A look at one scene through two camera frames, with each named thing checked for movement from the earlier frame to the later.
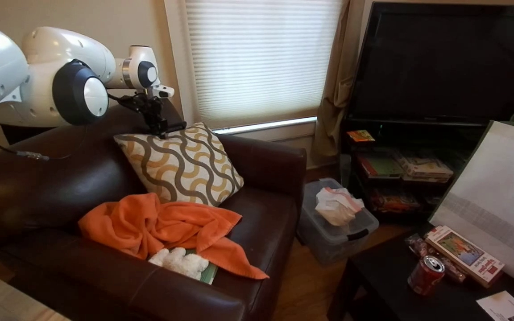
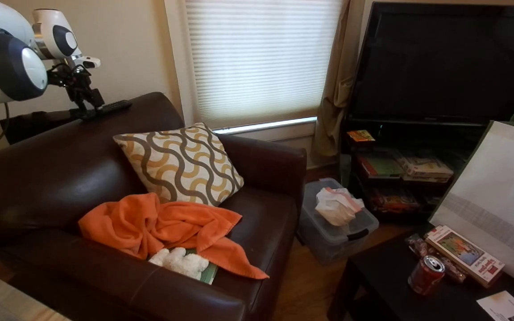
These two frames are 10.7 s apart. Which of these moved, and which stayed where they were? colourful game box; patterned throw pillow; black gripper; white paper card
Moved: black gripper
Stayed: white paper card; colourful game box; patterned throw pillow
